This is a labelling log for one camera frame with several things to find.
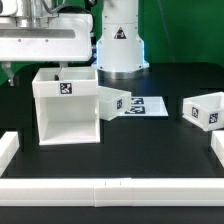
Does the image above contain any white sheet with fiducial markers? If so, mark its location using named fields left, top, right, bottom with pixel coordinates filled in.
left=120, top=96, right=168, bottom=117

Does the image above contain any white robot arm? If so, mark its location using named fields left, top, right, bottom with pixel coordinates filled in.
left=0, top=0, right=149, bottom=85

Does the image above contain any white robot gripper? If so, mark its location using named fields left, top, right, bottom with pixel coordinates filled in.
left=0, top=13, right=93, bottom=86

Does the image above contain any white front barrier rail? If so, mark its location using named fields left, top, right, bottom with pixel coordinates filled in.
left=0, top=178, right=224, bottom=207

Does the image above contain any small white drawer with knob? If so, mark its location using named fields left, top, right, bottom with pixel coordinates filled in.
left=99, top=86, right=131, bottom=121

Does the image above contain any white left barrier block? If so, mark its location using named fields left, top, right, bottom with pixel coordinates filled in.
left=0, top=131, right=20, bottom=177

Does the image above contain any white right barrier block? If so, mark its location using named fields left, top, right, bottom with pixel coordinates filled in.
left=211, top=131, right=224, bottom=167

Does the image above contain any large white drawer cabinet box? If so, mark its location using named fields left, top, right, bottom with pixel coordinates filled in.
left=32, top=67, right=100, bottom=145

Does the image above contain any white barrier block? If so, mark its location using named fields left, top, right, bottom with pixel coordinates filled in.
left=0, top=131, right=20, bottom=177
left=211, top=131, right=224, bottom=167

